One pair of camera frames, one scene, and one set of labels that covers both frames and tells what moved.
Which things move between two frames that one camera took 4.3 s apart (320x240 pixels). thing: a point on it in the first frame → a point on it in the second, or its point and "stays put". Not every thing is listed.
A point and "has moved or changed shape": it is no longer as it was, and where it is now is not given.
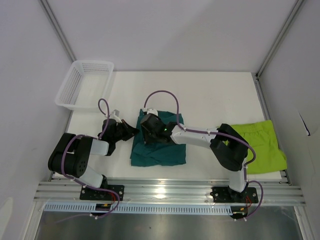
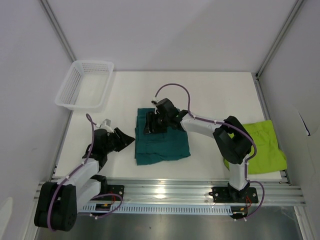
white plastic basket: x=86 y=82 stays put
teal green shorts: x=144 y=154 has moved or changed shape
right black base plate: x=225 y=195 stays put
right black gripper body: x=150 y=138 → x=164 y=124
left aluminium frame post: x=57 y=28 stays put
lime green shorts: x=269 y=156 stays put
